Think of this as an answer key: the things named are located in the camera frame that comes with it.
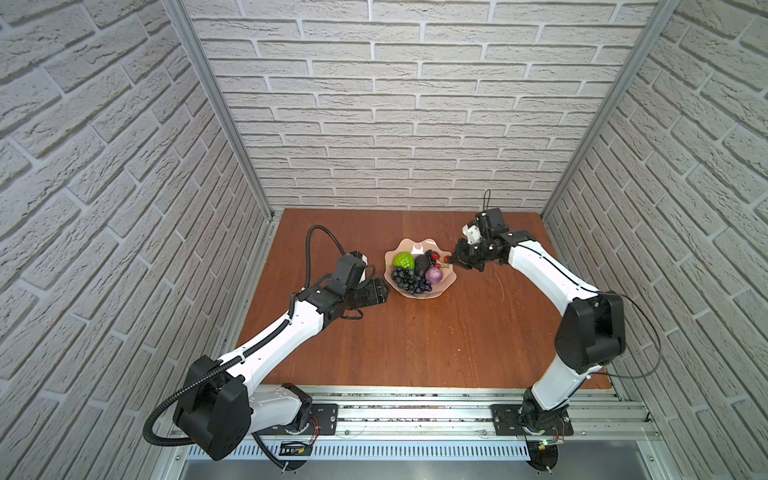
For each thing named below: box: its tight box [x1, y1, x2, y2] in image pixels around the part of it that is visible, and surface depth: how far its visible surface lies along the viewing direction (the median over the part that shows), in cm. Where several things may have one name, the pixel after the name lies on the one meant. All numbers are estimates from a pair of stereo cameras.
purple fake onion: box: [425, 266, 443, 284], surface depth 98 cm
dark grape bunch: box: [392, 266, 432, 295], surface depth 94 cm
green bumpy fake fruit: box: [393, 253, 415, 269], surface depth 99 cm
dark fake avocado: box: [414, 254, 430, 277], surface depth 101 cm
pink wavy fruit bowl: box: [384, 238, 457, 299], surface depth 101 cm
